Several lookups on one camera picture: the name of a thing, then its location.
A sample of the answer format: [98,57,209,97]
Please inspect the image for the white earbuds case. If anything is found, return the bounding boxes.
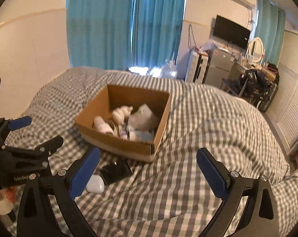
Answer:
[86,174,104,194]

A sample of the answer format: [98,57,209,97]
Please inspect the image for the large water bottle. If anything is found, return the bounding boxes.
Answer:
[160,60,178,79]

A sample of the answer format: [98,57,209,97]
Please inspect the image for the white hair dryer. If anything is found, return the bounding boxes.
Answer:
[93,116,114,136]

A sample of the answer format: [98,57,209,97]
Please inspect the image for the blue curtain right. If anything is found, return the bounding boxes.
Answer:
[255,0,286,65]

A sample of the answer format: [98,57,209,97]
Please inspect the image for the oval white mirror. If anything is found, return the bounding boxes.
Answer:
[246,37,265,65]

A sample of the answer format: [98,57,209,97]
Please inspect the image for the black pouch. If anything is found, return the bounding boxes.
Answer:
[99,159,133,185]

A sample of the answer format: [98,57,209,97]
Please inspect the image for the dark chair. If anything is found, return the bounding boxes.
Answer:
[220,78,248,98]

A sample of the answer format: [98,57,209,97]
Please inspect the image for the white cloth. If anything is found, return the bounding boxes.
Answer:
[128,104,160,131]

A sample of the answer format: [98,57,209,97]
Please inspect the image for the grey checked duvet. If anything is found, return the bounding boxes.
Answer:
[7,67,298,236]

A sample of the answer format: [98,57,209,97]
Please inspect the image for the dressing desk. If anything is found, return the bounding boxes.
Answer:
[228,61,252,80]

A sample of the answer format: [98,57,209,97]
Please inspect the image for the white louvered wardrobe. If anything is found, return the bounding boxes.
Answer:
[266,31,298,150]

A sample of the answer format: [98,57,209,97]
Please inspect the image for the blue curtain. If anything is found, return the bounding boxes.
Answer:
[65,0,185,70]
[255,0,286,65]

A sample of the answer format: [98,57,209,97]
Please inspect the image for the white socks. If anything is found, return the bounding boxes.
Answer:
[112,105,133,125]

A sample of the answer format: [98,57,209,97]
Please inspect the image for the blue curtain left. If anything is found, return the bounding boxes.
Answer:
[65,0,185,70]

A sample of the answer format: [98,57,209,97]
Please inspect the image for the cardboard box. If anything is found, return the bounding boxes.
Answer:
[75,85,171,163]

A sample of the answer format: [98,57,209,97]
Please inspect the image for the black wall television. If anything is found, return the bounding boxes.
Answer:
[213,15,251,50]

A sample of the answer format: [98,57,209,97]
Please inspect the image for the white suitcase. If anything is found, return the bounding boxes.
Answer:
[185,50,208,84]

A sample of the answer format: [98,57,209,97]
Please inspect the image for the silver mini fridge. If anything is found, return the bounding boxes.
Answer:
[204,48,235,88]

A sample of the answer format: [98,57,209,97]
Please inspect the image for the black bag pile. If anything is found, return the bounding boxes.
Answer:
[237,63,280,112]

